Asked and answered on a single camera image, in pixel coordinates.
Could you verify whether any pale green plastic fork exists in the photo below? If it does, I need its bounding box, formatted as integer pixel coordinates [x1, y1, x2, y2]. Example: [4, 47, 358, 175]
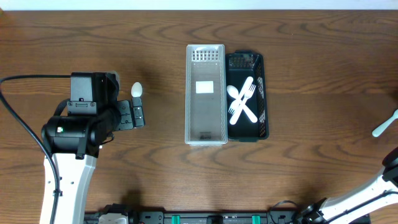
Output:
[371, 110, 398, 138]

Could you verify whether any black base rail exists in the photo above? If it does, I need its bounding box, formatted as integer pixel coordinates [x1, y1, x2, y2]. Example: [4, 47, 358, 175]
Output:
[83, 203, 371, 224]

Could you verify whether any white plastic fork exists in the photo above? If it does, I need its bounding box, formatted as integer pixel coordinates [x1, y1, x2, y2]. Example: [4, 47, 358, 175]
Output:
[229, 77, 253, 125]
[232, 84, 256, 114]

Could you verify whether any black right cable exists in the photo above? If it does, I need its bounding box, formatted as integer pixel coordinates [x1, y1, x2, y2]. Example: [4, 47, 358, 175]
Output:
[323, 189, 398, 224]

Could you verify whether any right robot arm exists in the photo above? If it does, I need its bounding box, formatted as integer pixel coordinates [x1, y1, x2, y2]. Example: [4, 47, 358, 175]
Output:
[296, 149, 397, 223]

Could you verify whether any white plastic spoon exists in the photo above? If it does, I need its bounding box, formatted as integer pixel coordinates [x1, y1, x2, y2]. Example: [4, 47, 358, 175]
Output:
[131, 82, 143, 98]
[227, 85, 257, 123]

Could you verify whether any black plastic basket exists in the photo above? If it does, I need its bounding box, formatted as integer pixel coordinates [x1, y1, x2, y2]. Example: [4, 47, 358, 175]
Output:
[226, 50, 269, 142]

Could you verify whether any black cable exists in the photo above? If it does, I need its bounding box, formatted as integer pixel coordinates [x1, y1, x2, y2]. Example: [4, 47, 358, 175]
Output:
[0, 73, 72, 224]
[323, 189, 398, 224]

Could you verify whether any black left cable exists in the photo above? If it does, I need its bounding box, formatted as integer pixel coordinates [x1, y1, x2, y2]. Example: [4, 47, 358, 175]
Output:
[0, 73, 72, 224]

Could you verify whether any white label sticker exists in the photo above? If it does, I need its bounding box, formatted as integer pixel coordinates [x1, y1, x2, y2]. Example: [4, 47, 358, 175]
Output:
[195, 81, 214, 94]

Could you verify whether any clear plastic basket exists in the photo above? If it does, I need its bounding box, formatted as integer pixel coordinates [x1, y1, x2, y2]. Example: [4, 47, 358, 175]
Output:
[185, 44, 228, 146]

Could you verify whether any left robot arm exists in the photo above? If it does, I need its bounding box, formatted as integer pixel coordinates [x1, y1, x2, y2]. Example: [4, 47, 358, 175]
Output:
[40, 97, 145, 223]

